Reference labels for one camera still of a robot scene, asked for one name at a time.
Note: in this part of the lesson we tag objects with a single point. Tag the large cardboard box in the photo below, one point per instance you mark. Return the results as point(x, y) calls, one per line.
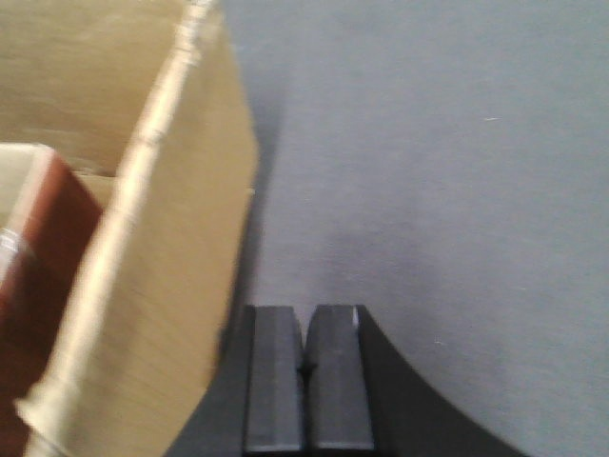
point(143, 100)

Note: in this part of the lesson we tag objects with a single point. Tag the red and tan carton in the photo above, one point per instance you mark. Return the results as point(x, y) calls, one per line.
point(47, 218)

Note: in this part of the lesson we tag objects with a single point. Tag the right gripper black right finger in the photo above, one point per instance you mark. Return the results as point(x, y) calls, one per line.
point(364, 399)

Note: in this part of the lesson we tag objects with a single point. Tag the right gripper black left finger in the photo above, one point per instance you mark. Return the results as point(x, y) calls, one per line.
point(254, 405)

